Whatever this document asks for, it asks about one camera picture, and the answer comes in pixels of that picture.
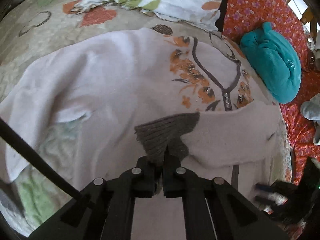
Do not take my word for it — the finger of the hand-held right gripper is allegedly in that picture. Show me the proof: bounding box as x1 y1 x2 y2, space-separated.
255 183 278 193
254 196 282 207

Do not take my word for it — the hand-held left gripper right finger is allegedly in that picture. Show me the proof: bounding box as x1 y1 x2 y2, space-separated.
162 152 288 240

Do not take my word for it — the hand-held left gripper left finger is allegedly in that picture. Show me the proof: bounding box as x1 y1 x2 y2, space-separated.
30 156 163 240

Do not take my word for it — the white floral print sweater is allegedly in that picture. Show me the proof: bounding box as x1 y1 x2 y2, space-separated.
0 27 283 240

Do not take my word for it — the grey cloth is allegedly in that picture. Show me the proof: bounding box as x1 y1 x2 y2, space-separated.
301 99 320 145

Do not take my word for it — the black rod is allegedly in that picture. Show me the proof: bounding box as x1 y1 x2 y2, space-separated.
0 118 84 199

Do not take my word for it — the teal cloth bundle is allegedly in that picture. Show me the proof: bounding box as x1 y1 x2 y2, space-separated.
239 22 302 104

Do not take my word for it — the wooden chair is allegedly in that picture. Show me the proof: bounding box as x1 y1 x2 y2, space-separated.
282 0 318 42

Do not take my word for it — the heart pattern quilt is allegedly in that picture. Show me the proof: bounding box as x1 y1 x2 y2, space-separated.
0 0 295 238

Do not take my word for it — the red floral pillow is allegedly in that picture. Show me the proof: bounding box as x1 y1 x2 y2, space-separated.
221 0 320 188

